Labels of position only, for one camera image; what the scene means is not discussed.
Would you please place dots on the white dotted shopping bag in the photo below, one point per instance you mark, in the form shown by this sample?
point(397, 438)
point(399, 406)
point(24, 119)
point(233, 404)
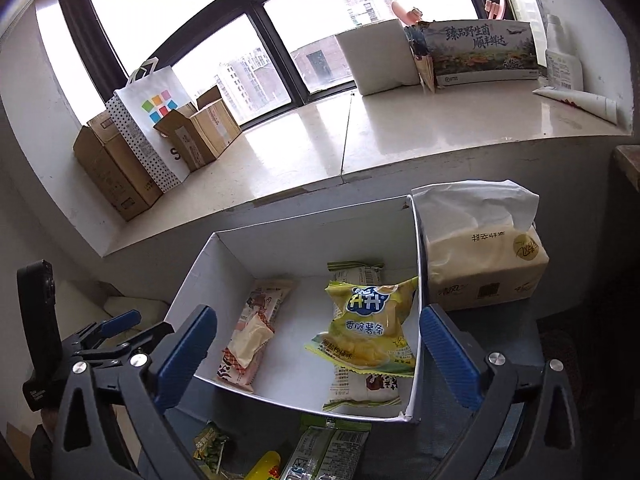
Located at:
point(155, 120)

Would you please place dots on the open brown cardboard box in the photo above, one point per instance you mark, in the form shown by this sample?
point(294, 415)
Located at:
point(187, 140)

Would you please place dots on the small green snack packet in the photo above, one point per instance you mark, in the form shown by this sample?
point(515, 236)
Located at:
point(210, 447)

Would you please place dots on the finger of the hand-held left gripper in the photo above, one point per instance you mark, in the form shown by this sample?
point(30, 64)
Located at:
point(120, 321)
point(157, 332)

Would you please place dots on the yellow red snack packet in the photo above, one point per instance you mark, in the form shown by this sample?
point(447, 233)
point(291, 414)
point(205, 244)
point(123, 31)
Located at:
point(265, 466)

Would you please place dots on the white stone windowsill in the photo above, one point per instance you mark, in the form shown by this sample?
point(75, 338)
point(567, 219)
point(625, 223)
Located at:
point(400, 130)

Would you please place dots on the yellow potato stick packet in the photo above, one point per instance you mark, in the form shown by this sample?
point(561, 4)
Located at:
point(367, 322)

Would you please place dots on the small brown cardboard box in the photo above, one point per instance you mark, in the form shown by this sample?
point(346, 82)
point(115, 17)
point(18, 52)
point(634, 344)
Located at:
point(220, 122)

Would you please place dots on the white foam box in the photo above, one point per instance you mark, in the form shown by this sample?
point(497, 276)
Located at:
point(375, 57)

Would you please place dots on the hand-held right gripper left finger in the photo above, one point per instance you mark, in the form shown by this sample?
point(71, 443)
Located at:
point(187, 352)

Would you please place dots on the green grey snack packet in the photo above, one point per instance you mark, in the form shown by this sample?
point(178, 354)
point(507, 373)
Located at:
point(325, 452)

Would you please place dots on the brown marble counter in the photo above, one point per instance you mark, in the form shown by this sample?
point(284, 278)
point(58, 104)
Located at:
point(629, 162)

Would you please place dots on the white cream tube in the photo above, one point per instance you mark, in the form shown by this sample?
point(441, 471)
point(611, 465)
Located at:
point(575, 101)

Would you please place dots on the folded patterned umbrella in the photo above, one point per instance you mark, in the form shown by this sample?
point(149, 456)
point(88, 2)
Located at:
point(422, 65)

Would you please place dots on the large brown cardboard box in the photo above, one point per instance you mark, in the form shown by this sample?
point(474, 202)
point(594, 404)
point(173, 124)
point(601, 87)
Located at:
point(112, 170)

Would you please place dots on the dark window frame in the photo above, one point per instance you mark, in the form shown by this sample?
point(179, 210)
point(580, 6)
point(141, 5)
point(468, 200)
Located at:
point(255, 5)

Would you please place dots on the white cardboard storage box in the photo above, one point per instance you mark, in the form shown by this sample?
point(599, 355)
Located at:
point(300, 260)

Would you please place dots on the white plastic bottle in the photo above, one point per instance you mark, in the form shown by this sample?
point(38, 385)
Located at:
point(562, 60)

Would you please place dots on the blue padded mat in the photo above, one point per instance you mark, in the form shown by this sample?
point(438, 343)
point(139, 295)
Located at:
point(510, 335)

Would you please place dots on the landscape printed box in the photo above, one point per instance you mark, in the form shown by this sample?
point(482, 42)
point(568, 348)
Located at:
point(480, 52)

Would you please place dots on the pink white snack packet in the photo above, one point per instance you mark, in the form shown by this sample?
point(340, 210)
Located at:
point(255, 332)

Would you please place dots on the soft tissue pack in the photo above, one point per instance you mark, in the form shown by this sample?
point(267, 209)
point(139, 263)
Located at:
point(480, 265)

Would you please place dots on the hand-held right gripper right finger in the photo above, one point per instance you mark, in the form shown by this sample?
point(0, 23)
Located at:
point(447, 355)

